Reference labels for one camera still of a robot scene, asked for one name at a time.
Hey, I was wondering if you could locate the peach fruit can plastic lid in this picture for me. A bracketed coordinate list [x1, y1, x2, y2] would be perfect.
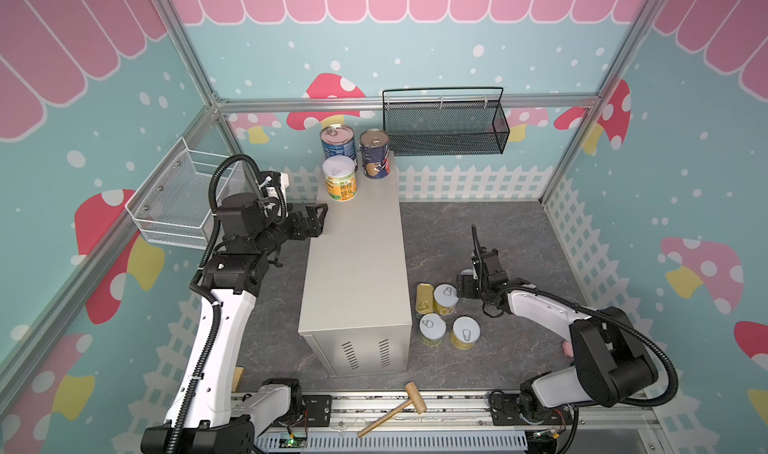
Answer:
[322, 155, 357, 201]

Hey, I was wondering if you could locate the blue soup can pink lid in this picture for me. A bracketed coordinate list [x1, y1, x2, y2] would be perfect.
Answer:
[320, 124, 358, 166]

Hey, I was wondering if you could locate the dark blue chopped tomato can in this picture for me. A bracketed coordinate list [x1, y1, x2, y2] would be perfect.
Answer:
[360, 129, 390, 179]

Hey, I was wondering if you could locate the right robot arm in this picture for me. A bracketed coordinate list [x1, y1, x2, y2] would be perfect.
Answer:
[457, 228, 680, 424]

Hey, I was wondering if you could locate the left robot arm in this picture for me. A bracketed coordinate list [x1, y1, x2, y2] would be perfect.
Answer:
[140, 154, 328, 453]

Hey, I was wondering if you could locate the grey metal cabinet counter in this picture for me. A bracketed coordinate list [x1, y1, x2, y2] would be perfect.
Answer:
[298, 173, 412, 377]

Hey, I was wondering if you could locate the fruit can white lid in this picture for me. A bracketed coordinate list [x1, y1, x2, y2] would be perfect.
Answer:
[450, 316, 481, 350]
[419, 313, 447, 347]
[433, 283, 458, 315]

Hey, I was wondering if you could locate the fruit can white lid lower middle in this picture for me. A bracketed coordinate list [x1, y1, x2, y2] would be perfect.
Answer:
[450, 316, 481, 350]

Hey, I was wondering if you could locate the gold can lying down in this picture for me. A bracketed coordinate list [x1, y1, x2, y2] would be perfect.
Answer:
[415, 283, 435, 316]

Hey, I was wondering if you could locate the fruit can white lid lower left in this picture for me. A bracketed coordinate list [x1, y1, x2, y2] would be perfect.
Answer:
[419, 313, 447, 347]

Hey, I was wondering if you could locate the pink toy block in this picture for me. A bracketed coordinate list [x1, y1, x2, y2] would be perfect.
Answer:
[562, 341, 574, 358]

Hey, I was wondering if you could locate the wooden mallet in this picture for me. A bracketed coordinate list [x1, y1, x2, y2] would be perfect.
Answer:
[357, 382, 427, 439]

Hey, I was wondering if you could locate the wooden block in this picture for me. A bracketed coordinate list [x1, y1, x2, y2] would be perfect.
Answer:
[232, 366, 245, 392]

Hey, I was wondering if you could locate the green circuit board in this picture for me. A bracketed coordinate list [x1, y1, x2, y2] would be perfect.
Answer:
[279, 433, 307, 449]

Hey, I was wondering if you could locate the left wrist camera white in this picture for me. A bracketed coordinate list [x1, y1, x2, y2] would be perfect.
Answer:
[259, 170, 290, 203]

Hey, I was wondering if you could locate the white wire wall basket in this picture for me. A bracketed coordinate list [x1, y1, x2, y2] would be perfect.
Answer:
[125, 139, 227, 250]

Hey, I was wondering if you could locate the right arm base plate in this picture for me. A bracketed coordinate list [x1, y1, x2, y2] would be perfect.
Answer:
[487, 390, 573, 426]

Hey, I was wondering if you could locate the black mesh wall basket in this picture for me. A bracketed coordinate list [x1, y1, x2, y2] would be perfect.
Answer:
[381, 86, 511, 157]

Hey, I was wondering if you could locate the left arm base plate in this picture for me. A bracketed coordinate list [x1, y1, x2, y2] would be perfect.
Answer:
[270, 395, 333, 429]

